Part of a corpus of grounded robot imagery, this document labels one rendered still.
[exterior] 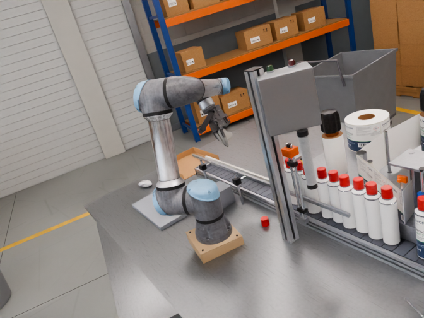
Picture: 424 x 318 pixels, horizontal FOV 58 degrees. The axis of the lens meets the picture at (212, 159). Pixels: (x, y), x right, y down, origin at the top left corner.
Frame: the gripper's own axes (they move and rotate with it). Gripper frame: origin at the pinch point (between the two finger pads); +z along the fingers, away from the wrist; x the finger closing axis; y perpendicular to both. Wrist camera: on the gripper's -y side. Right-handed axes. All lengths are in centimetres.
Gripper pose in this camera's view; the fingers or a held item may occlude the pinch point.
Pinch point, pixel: (225, 145)
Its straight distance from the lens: 189.7
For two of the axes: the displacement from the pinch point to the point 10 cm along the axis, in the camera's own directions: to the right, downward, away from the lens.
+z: 4.9, 8.7, -0.8
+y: 8.0, -4.2, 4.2
